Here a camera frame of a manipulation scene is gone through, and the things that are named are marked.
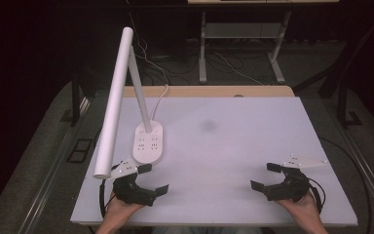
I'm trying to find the person's left hand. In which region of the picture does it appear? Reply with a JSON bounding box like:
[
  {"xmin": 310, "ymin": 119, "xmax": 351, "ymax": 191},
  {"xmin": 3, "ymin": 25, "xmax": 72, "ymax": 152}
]
[{"xmin": 104, "ymin": 192, "xmax": 144, "ymax": 226}]

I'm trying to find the long black floor cable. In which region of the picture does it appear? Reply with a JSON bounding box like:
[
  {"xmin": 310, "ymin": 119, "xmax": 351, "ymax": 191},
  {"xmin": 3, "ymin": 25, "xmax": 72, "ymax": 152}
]
[{"xmin": 318, "ymin": 136, "xmax": 373, "ymax": 234}]

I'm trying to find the white desk lamp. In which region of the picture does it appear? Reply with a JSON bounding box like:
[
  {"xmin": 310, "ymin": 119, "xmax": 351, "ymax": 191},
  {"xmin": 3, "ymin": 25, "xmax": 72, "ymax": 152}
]
[{"xmin": 93, "ymin": 26, "xmax": 165, "ymax": 180}]

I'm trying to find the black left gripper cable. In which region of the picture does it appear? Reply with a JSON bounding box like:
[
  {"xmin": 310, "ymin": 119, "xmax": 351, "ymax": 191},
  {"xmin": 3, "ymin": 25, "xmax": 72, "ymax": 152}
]
[{"xmin": 98, "ymin": 179, "xmax": 117, "ymax": 219}]

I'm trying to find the white floor cable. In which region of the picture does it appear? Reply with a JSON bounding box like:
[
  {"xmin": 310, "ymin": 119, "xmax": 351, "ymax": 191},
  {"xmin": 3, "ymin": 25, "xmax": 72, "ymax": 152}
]
[{"xmin": 213, "ymin": 52, "xmax": 265, "ymax": 87}]

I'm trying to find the black metal stand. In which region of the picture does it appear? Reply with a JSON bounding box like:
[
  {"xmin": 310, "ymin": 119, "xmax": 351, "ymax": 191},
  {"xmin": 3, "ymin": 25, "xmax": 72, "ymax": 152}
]
[
  {"xmin": 291, "ymin": 11, "xmax": 374, "ymax": 130},
  {"xmin": 59, "ymin": 72, "xmax": 94, "ymax": 128}
]

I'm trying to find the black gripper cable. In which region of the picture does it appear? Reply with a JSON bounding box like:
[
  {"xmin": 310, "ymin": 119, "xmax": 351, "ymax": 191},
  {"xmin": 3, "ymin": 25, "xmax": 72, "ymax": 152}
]
[
  {"xmin": 98, "ymin": 179, "xmax": 117, "ymax": 219},
  {"xmin": 307, "ymin": 176, "xmax": 326, "ymax": 215}
]

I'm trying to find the person's right hand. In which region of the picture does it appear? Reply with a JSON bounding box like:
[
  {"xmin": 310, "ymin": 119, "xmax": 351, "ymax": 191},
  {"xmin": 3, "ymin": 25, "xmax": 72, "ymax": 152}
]
[{"xmin": 275, "ymin": 190, "xmax": 319, "ymax": 225}]

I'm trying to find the white lamp cable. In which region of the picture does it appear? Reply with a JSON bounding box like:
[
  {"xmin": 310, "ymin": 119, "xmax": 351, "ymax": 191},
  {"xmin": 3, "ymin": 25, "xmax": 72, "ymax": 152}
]
[{"xmin": 151, "ymin": 84, "xmax": 170, "ymax": 122}]

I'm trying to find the grey metal desk frame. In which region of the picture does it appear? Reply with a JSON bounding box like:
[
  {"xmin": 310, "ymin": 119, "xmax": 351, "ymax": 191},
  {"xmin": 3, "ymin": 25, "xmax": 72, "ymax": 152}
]
[{"xmin": 187, "ymin": 0, "xmax": 341, "ymax": 85}]

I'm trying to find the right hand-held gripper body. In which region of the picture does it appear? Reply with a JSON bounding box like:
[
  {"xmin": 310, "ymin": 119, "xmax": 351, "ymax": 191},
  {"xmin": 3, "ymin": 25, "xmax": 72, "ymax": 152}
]
[{"xmin": 263, "ymin": 154, "xmax": 328, "ymax": 202}]

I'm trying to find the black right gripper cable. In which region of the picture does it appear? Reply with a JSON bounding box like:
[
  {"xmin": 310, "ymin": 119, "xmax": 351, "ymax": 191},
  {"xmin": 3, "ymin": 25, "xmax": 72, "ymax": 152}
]
[{"xmin": 307, "ymin": 176, "xmax": 326, "ymax": 215}]

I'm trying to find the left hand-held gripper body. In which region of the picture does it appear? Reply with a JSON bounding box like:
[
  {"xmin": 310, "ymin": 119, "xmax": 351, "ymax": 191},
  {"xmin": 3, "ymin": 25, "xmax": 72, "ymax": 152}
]
[{"xmin": 108, "ymin": 156, "xmax": 159, "ymax": 208}]

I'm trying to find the black floor frame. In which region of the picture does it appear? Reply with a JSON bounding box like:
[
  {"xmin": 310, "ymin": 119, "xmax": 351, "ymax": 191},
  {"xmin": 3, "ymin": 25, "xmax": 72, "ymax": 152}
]
[{"xmin": 65, "ymin": 138, "xmax": 94, "ymax": 164}]

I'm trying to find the white table mat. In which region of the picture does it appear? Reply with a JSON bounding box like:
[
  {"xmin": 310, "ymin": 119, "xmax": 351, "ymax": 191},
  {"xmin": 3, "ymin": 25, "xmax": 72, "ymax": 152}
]
[{"xmin": 70, "ymin": 96, "xmax": 358, "ymax": 227}]

